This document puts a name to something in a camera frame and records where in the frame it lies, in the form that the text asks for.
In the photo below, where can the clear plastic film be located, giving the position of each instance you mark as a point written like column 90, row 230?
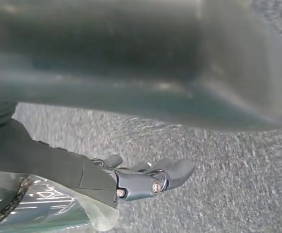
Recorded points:
column 58, row 205

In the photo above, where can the blurred silver robot shell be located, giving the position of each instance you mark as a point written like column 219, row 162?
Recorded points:
column 107, row 64

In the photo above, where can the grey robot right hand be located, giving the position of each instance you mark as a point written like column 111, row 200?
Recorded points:
column 46, row 167

